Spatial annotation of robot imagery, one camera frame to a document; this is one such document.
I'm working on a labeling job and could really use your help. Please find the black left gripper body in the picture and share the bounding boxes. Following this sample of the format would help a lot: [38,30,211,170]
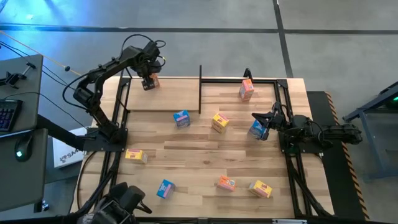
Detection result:
[136,57,163,80]

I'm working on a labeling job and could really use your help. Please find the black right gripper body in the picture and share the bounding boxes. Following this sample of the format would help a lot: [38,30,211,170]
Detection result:
[267,102,289,132]

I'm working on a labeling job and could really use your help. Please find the blue Rice Krispies cereal box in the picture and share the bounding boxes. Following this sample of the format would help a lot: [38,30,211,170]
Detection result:
[247,119,269,141]
[172,109,192,129]
[155,179,177,200]

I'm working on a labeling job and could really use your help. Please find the yellow Pops cereal box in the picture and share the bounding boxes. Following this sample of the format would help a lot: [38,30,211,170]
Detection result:
[124,148,149,164]
[248,179,274,199]
[211,112,230,134]

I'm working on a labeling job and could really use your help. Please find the blue metal cart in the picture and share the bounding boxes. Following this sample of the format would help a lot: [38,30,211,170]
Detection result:
[343,80,398,181]

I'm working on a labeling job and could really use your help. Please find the black mat with hazard stripe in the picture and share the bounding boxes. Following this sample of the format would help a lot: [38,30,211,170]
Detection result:
[306,90,371,222]

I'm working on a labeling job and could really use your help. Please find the white printed cardboard box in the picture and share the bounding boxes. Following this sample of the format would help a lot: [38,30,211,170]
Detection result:
[52,126,88,169]

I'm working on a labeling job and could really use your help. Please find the black bulky equipment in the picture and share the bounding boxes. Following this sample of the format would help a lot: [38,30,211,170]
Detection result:
[76,182,153,224]

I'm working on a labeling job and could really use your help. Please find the black desk with keyboard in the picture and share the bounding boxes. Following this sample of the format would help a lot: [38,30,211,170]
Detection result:
[0,54,44,135]

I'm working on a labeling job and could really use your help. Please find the black desk clamp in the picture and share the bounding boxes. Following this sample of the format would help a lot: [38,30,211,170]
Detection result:
[0,62,37,90]

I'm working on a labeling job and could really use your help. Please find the black computer mouse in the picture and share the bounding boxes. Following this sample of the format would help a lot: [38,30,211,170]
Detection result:
[14,134,34,162]

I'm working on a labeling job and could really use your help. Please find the black backlit keyboard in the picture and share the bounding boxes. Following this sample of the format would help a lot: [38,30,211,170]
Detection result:
[0,98,24,132]

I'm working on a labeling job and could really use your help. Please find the black desk with mouse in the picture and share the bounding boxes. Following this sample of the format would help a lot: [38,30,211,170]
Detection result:
[0,128,50,213]

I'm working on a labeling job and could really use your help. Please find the black aluminium table frame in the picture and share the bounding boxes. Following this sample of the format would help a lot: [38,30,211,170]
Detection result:
[70,77,335,224]

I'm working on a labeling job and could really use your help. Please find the silver edge bracket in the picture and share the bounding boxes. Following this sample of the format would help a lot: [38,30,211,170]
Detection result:
[272,218,308,224]

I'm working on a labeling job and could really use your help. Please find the black floor cable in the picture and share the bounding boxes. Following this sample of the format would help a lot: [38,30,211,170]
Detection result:
[0,40,77,91]

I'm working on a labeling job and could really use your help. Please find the black diagonal frame strut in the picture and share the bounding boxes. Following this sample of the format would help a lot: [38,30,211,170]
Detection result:
[36,114,94,152]

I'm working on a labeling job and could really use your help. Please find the yellow floor cable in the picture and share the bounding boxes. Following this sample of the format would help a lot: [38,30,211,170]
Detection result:
[0,30,82,77]

